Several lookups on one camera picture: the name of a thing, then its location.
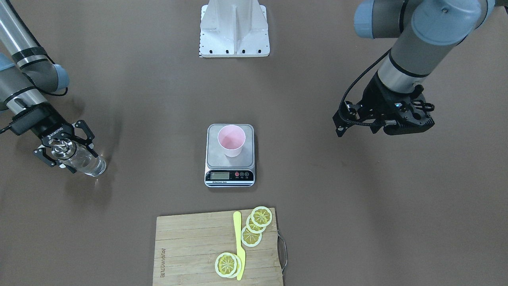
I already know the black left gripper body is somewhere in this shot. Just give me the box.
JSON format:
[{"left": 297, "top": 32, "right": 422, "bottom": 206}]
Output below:
[{"left": 360, "top": 74, "right": 434, "bottom": 135}]

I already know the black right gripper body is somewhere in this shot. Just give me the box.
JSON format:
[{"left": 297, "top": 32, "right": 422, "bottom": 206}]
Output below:
[{"left": 10, "top": 104, "right": 75, "bottom": 147}]

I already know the clear glass sauce bottle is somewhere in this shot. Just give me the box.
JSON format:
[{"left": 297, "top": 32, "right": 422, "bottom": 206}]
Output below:
[{"left": 50, "top": 139, "right": 107, "bottom": 177}]

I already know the pink plastic cup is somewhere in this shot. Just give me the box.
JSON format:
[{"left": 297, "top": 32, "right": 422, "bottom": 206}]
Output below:
[{"left": 217, "top": 124, "right": 246, "bottom": 157}]

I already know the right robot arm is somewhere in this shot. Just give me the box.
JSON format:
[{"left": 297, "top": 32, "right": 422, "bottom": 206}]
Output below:
[{"left": 0, "top": 0, "right": 107, "bottom": 177}]

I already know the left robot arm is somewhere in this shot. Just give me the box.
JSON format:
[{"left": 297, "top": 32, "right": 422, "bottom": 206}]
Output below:
[{"left": 333, "top": 0, "right": 507, "bottom": 137}]

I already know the silver digital kitchen scale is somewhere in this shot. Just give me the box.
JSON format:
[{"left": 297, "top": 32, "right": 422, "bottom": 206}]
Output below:
[{"left": 204, "top": 124, "right": 256, "bottom": 187}]

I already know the lemon slice middle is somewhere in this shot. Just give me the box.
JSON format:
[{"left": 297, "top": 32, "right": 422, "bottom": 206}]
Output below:
[{"left": 246, "top": 215, "right": 266, "bottom": 234}]

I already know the yellow plastic knife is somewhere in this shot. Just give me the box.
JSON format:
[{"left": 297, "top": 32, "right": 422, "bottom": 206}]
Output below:
[{"left": 233, "top": 211, "right": 246, "bottom": 281}]

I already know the lemon slice lower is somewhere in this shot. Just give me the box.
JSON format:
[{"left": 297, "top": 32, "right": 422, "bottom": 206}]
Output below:
[{"left": 240, "top": 226, "right": 262, "bottom": 247}]

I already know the bamboo cutting board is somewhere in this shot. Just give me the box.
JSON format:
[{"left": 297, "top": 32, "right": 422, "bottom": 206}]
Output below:
[{"left": 152, "top": 211, "right": 284, "bottom": 286}]

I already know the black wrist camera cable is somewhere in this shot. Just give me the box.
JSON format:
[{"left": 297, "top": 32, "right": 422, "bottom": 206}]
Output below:
[{"left": 338, "top": 50, "right": 394, "bottom": 128}]

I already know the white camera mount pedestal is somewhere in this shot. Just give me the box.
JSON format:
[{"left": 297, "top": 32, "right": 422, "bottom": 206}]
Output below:
[{"left": 198, "top": 0, "right": 270, "bottom": 58}]

